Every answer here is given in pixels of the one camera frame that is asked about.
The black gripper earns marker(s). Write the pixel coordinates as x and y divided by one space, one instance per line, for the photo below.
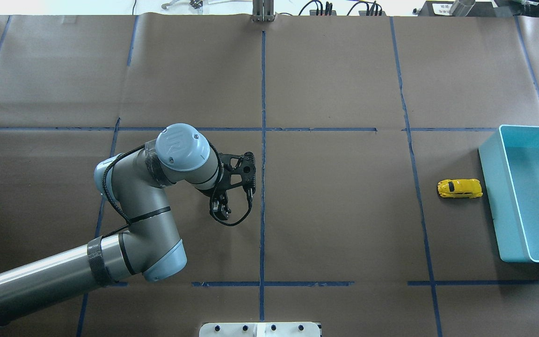
218 198

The yellow beetle toy car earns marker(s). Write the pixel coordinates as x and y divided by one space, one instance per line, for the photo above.
459 188

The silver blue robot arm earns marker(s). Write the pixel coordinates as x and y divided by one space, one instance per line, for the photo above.
133 183

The brown paper table cover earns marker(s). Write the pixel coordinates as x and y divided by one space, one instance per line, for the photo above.
353 121

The black power strip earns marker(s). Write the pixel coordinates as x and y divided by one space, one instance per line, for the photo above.
372 9
323 8

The black box under cup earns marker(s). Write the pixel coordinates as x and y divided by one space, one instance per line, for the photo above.
441 8

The teal plastic storage bin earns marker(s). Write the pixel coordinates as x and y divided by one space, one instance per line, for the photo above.
510 165

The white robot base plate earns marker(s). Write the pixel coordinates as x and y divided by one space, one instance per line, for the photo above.
260 329

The aluminium frame post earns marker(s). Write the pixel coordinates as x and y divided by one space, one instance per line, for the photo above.
263 11

